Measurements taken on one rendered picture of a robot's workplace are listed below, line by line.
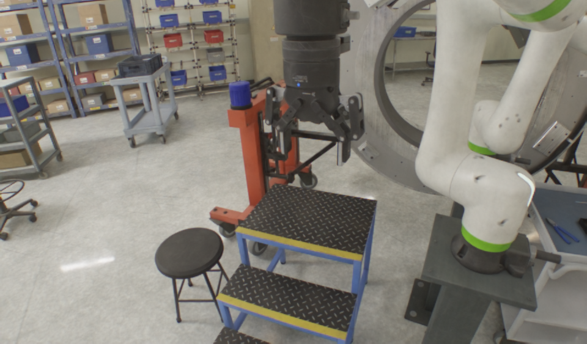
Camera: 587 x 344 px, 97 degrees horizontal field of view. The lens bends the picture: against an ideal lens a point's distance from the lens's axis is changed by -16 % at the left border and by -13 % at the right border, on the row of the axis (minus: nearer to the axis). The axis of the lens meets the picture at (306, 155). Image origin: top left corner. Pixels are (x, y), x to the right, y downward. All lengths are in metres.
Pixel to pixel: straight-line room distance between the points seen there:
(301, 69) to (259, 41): 5.48
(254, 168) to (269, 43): 4.20
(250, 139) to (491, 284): 1.45
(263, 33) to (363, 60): 4.31
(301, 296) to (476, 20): 1.15
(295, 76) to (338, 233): 1.02
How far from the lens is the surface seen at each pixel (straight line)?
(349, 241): 1.30
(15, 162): 4.23
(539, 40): 1.05
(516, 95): 1.07
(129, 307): 2.09
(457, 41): 0.70
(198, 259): 1.56
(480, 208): 0.74
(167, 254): 1.64
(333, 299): 1.36
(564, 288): 1.90
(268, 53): 5.91
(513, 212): 0.74
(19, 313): 2.48
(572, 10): 0.62
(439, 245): 0.87
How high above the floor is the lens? 1.48
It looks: 27 degrees down
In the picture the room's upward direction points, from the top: 2 degrees counter-clockwise
